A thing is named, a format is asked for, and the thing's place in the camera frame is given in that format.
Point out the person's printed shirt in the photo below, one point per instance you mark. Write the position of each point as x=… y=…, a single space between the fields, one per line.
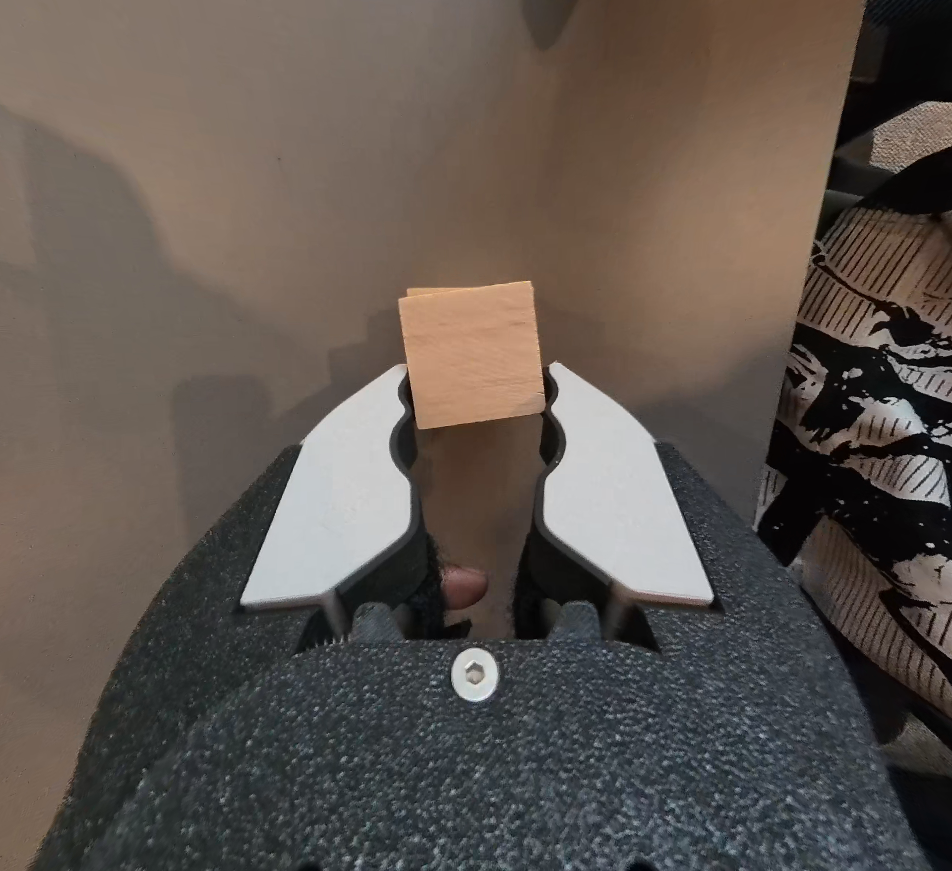
x=870 y=425

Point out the black office chair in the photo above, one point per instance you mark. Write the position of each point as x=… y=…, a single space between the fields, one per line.
x=900 y=38

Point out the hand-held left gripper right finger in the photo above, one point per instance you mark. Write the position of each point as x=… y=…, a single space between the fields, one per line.
x=625 y=507

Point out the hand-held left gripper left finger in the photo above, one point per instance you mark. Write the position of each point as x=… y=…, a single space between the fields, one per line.
x=335 y=514

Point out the medium wooden cube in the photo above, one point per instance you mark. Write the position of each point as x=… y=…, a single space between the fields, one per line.
x=472 y=355

